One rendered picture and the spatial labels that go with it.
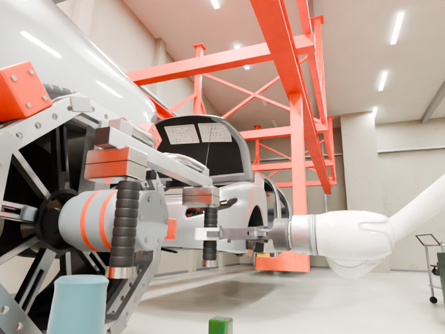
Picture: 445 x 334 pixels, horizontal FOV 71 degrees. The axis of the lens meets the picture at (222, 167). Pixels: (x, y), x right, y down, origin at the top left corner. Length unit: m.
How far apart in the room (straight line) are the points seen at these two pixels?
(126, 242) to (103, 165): 0.13
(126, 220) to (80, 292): 0.16
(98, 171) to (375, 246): 0.54
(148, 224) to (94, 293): 0.17
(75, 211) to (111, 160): 0.24
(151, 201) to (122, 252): 0.21
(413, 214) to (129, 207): 0.65
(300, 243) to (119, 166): 0.41
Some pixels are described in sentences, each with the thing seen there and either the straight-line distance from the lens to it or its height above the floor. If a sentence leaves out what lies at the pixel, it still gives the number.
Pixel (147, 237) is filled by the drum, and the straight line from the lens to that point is 0.67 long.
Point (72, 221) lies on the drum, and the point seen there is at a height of 0.84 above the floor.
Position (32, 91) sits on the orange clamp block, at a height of 1.07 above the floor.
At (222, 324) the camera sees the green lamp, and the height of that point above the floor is 0.65.
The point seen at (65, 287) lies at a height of 0.73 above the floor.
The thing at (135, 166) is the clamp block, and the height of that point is 0.92.
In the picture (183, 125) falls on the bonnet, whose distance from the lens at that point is 4.23.
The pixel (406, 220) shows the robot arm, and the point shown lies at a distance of 0.88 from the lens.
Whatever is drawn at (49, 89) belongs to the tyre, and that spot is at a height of 1.14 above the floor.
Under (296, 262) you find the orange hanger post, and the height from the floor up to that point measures 0.63.
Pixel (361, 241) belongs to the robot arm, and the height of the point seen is 0.81.
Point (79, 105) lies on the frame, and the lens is 0.76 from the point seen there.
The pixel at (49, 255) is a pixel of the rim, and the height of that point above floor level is 0.77.
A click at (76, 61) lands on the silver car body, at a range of 1.48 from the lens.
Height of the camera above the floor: 0.80
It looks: 14 degrees up
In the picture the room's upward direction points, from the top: 1 degrees clockwise
